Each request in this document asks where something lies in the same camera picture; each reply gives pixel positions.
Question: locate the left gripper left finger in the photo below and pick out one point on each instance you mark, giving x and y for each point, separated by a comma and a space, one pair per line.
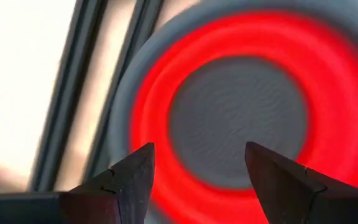
132, 186

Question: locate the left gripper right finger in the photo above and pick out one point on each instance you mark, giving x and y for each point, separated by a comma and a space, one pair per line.
278, 186

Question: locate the red collapsible bowl grey rim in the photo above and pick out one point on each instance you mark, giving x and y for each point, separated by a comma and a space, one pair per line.
228, 37

